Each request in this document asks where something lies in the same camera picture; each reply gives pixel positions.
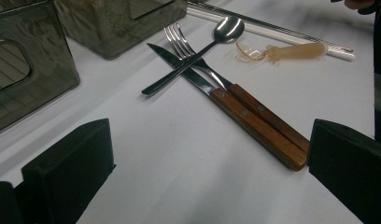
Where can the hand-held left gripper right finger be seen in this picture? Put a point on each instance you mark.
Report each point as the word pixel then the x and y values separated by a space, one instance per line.
pixel 350 168

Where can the smoky translucent plastic bin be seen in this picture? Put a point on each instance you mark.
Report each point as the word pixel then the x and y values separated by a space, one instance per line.
pixel 48 62
pixel 95 28

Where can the metal spoon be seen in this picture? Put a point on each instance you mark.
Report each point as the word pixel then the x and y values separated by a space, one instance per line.
pixel 229 29

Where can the translucent amber plastic spoon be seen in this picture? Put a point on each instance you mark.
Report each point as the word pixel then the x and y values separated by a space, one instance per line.
pixel 297 51

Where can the white straw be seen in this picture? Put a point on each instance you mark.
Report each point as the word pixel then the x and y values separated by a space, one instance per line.
pixel 272 34

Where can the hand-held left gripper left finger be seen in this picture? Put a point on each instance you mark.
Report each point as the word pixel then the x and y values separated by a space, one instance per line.
pixel 70 168

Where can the white table cover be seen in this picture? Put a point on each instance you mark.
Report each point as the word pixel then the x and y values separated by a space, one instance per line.
pixel 179 174

